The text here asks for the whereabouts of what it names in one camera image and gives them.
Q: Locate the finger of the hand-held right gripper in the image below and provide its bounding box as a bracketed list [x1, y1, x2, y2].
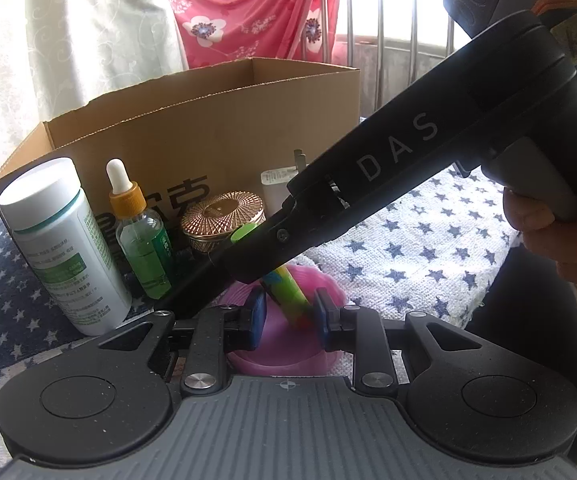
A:
[156, 259, 240, 318]
[218, 192, 364, 283]

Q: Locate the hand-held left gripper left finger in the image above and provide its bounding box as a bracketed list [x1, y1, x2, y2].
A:
[98, 287, 268, 393]

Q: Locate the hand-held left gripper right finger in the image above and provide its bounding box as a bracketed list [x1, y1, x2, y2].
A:
[313, 287, 484, 393]

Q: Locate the pink plastic bowl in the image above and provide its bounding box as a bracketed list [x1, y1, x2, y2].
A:
[216, 260, 344, 378]

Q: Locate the white charger plug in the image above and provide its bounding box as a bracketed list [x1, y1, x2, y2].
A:
[261, 149, 310, 216]

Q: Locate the brown cardboard box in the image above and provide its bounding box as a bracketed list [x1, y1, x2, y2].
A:
[0, 56, 361, 286]

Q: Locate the person's right hand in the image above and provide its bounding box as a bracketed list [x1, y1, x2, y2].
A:
[502, 187, 577, 311]

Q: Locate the rose gold round jar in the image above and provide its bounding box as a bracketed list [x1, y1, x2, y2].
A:
[181, 191, 268, 257]

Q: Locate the grey concrete ledge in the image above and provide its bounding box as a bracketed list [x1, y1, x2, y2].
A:
[332, 34, 456, 116]

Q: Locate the dropper bottle orange collar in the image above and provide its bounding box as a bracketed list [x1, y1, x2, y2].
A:
[107, 158, 176, 301]

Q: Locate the white bottle green label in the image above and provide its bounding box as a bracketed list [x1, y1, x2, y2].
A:
[0, 157, 133, 337]

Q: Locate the metal railing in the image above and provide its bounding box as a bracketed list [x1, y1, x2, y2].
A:
[342, 0, 466, 63]

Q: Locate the blue star-print cloth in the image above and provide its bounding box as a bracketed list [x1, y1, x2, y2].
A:
[0, 217, 136, 478]

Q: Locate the red floral cloth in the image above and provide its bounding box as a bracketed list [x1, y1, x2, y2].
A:
[161, 0, 343, 69]

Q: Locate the white patterned curtain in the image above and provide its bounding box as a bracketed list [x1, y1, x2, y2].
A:
[0, 0, 189, 196]

